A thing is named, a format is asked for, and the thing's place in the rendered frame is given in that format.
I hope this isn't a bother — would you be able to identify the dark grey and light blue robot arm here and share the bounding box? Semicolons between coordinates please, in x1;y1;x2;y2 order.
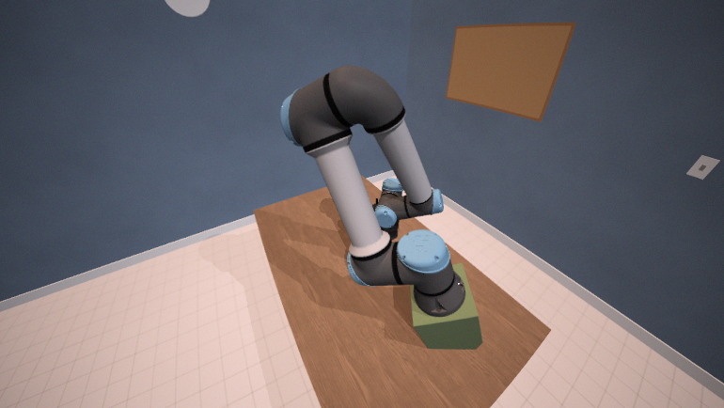
280;66;465;317

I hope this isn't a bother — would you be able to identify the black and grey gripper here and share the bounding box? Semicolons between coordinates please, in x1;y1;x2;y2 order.
372;198;399;241

